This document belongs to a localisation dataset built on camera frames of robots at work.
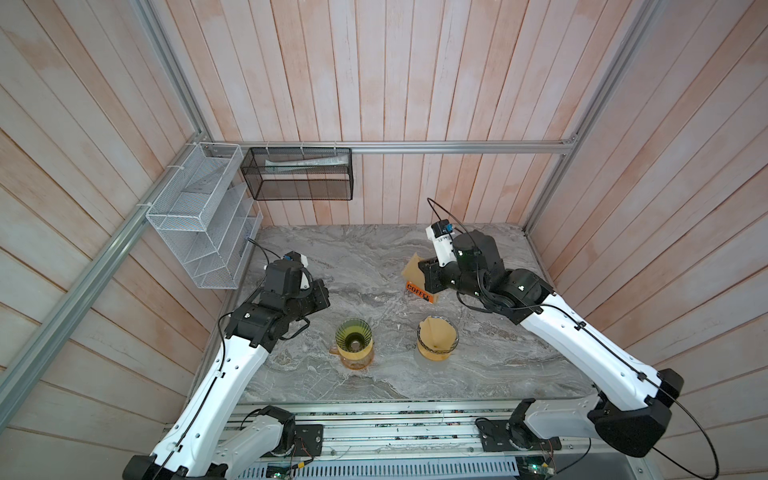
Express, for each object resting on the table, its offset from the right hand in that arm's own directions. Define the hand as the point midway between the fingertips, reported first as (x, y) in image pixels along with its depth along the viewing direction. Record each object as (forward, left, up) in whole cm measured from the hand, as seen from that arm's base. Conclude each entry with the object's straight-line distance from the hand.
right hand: (418, 264), depth 70 cm
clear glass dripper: (-7, -9, -16) cm, 20 cm away
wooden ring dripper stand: (-15, -5, -17) cm, 23 cm away
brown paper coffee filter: (-8, -6, -20) cm, 23 cm away
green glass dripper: (-9, +17, -21) cm, 28 cm away
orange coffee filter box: (+9, -8, -29) cm, 32 cm away
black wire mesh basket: (+47, +40, -7) cm, 62 cm away
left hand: (-5, +22, -7) cm, 24 cm away
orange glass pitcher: (-13, +17, -31) cm, 38 cm away
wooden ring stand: (-14, +16, -22) cm, 30 cm away
